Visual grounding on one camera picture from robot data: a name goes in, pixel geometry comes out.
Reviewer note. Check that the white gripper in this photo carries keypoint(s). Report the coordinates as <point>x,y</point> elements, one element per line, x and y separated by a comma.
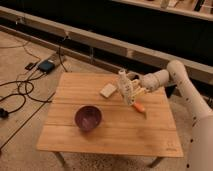
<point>138,90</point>

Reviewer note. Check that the white plastic bottle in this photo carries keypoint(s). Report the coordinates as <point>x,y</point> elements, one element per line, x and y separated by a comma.
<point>125,87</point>

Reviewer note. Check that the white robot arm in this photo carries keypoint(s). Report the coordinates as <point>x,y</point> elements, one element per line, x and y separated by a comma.
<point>200,155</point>

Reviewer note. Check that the white cup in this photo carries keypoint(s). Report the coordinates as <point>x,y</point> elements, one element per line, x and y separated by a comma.
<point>132,76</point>

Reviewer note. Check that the orange carrot toy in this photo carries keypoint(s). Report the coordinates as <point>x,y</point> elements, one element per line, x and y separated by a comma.
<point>140,108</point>

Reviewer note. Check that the white sponge block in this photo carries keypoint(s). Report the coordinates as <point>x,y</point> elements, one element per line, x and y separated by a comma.
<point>108,90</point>

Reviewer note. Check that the wooden table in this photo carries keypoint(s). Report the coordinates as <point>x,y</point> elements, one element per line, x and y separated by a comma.
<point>122,131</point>

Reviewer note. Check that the purple bowl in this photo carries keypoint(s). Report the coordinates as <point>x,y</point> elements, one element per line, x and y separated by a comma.
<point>88,118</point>

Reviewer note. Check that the dark power adapter box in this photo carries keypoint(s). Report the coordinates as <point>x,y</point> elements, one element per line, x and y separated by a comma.
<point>46,66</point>

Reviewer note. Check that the small black device on floor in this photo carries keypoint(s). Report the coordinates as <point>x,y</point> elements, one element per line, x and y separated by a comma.
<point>30,66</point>

